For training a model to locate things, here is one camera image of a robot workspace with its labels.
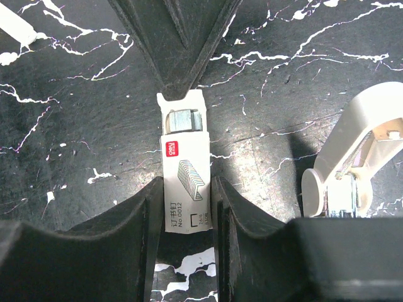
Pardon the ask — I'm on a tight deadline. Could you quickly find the white staple box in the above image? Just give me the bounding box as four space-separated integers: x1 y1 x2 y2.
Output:
157 89 212 235

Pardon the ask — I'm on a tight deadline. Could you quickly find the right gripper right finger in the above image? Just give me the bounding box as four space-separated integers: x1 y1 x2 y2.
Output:
211 177 402 301

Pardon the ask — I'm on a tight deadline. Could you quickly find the staple strip in box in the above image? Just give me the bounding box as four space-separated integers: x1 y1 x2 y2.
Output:
166 109 203 134

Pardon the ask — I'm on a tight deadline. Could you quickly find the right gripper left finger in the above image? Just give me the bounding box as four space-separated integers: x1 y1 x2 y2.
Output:
1 177 164 301

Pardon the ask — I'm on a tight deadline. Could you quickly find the white marker pen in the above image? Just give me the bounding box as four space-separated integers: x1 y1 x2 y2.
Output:
0 4 38 46

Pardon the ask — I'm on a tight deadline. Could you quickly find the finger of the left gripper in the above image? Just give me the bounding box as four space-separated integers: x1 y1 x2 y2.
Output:
109 1 189 100
163 1 241 94

